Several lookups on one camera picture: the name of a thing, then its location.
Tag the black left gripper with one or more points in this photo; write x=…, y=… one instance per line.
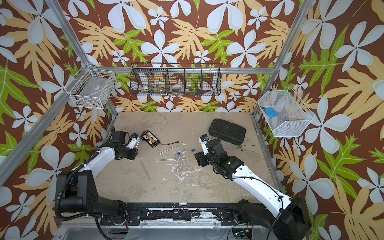
x=135, y=152

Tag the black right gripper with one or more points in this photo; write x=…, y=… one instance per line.
x=200, y=158

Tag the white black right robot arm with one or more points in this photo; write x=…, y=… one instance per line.
x=283, y=216

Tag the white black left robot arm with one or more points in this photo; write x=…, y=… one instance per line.
x=76, y=191

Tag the black plastic case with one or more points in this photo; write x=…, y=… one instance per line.
x=227, y=131

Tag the black battery charging board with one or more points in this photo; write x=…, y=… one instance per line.
x=150, y=138

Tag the blue object in basket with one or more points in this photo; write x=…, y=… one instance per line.
x=270, y=112

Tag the white mesh basket right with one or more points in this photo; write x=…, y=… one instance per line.
x=294, y=116

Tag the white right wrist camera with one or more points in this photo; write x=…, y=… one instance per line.
x=203, y=139

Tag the white wire basket left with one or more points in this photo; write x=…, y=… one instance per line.
x=91, y=87

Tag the black wire basket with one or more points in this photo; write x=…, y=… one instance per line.
x=198, y=79

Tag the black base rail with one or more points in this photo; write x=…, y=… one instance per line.
x=184, y=214

